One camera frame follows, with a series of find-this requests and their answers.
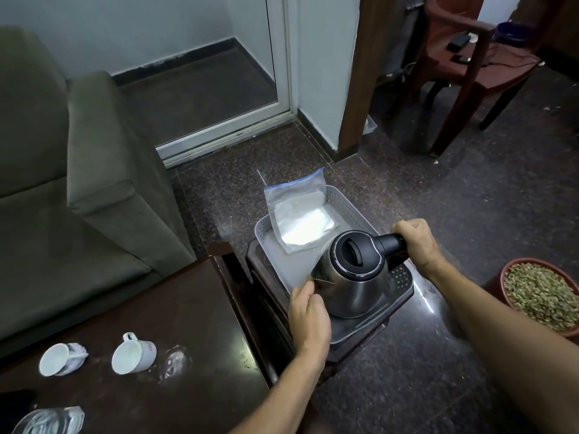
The person's right hand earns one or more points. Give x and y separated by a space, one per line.
423 248

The person's left hand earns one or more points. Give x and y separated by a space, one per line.
310 325

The person's right fingers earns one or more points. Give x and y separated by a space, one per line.
403 229

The person's left thumb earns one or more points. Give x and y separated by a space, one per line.
320 297

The steel electric kettle black lid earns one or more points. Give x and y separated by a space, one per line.
357 280

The person's left forearm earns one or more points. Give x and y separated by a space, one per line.
285 397

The person's right forearm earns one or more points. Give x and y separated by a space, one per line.
511 348

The grey perforated plastic basket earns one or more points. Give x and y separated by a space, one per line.
362 330

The zip bag of white powder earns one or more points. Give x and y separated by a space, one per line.
301 216

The brown clay pot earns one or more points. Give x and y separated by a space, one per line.
495 284

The dark brown wooden table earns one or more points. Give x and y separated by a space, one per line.
199 320

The heap of green beans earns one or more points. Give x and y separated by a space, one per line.
543 296

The clear plastic wrapper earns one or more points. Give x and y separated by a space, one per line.
174 363

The brown wooden door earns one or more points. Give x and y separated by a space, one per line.
362 72

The brown plastic armchair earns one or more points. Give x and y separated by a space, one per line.
488 76

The small black device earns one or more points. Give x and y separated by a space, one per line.
460 58

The white ceramic cup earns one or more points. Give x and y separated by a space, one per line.
56 359
133 354

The white framed glass door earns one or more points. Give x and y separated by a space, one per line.
282 63

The blue bucket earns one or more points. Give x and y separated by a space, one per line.
511 33

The grey fabric sofa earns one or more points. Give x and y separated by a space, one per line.
90 176

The clear plastic bag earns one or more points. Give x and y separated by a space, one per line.
49 420

